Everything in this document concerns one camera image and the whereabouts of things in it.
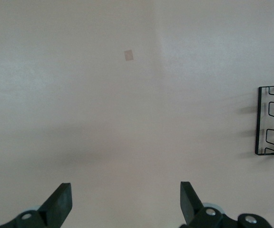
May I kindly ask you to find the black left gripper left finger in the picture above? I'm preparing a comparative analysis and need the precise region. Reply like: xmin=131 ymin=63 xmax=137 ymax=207
xmin=0 ymin=182 xmax=73 ymax=228

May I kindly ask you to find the black wire cup holder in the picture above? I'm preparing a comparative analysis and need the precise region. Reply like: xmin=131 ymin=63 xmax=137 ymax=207
xmin=254 ymin=85 xmax=274 ymax=162

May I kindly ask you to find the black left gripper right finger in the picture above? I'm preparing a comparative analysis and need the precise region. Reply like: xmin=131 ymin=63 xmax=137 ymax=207
xmin=179 ymin=181 xmax=273 ymax=228

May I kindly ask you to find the small brown tape patch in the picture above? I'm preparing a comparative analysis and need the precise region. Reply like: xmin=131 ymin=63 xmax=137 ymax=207
xmin=123 ymin=49 xmax=135 ymax=62

